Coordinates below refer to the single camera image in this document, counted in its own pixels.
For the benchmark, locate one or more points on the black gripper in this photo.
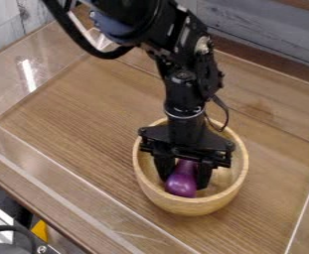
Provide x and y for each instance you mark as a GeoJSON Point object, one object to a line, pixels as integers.
{"type": "Point", "coordinates": [185, 138]}

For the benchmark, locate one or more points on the purple toy eggplant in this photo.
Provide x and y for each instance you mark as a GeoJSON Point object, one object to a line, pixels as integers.
{"type": "Point", "coordinates": [181, 183]}

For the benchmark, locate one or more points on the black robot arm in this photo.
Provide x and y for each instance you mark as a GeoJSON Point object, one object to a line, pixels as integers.
{"type": "Point", "coordinates": [174, 38]}

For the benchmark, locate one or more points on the brown wooden bowl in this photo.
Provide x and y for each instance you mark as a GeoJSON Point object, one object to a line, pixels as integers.
{"type": "Point", "coordinates": [224, 181]}

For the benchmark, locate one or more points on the yellow tag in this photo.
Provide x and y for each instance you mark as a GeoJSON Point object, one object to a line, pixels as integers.
{"type": "Point", "coordinates": [40, 230]}

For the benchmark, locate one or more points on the clear acrylic tray wall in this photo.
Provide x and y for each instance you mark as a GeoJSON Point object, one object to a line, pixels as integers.
{"type": "Point", "coordinates": [66, 166]}

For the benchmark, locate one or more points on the clear acrylic corner bracket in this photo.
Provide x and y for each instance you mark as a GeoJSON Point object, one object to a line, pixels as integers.
{"type": "Point", "coordinates": [95, 37]}

